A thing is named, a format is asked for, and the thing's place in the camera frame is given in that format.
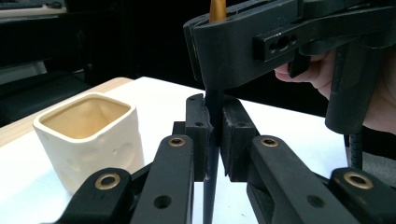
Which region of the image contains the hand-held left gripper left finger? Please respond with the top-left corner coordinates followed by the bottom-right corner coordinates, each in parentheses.
top-left (130, 92), bottom-right (215, 224)

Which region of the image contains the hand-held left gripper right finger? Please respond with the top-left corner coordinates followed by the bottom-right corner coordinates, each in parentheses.
top-left (219, 94), bottom-right (359, 224)

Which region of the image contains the dark pen with gold tip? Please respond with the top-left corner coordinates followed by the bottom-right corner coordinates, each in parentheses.
top-left (202, 0), bottom-right (228, 224)

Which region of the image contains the cream square ceramic cup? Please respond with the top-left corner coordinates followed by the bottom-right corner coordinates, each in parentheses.
top-left (32, 91), bottom-right (146, 195)

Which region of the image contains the white table sheet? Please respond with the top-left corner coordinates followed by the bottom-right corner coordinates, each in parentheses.
top-left (0, 76), bottom-right (348, 224)

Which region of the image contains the light desk with white legs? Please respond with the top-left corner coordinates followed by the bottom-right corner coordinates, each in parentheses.
top-left (0, 4), bottom-right (68, 19)

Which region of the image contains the dark keyboard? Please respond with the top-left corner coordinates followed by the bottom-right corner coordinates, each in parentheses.
top-left (0, 1), bottom-right (44, 10)

